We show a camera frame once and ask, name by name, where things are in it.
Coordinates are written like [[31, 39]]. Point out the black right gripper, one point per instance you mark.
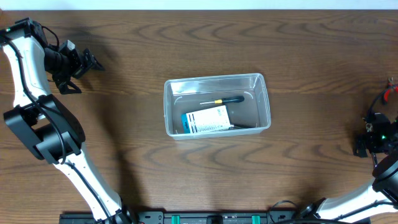
[[377, 147]]

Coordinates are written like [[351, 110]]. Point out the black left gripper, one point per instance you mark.
[[76, 68]]

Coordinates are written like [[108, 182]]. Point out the red handled pliers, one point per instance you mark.
[[390, 88]]

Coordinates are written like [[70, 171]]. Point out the clear plastic container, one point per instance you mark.
[[185, 95]]

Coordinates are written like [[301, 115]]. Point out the small claw hammer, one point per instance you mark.
[[240, 126]]

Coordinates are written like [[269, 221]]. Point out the blue white cardboard box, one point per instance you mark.
[[206, 121]]

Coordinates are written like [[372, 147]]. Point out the black yellow screwdriver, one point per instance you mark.
[[234, 99]]

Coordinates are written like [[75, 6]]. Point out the silver combination wrench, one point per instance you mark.
[[369, 127]]

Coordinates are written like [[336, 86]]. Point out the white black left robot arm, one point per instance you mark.
[[44, 125]]

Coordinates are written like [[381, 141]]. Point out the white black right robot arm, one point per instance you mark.
[[377, 196]]

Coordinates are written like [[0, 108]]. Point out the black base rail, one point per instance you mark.
[[154, 217]]

